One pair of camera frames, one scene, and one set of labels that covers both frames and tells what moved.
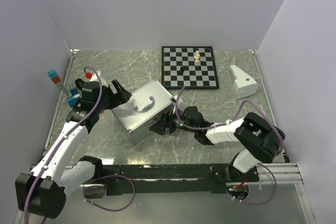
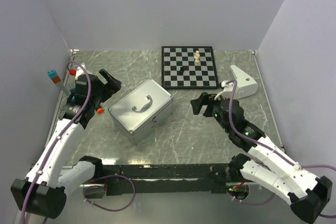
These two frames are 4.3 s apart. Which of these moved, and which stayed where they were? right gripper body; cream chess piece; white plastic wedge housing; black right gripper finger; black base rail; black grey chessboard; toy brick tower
Moved: black right gripper finger; right gripper body
Stayed: black grey chessboard; cream chess piece; toy brick tower; white plastic wedge housing; black base rail
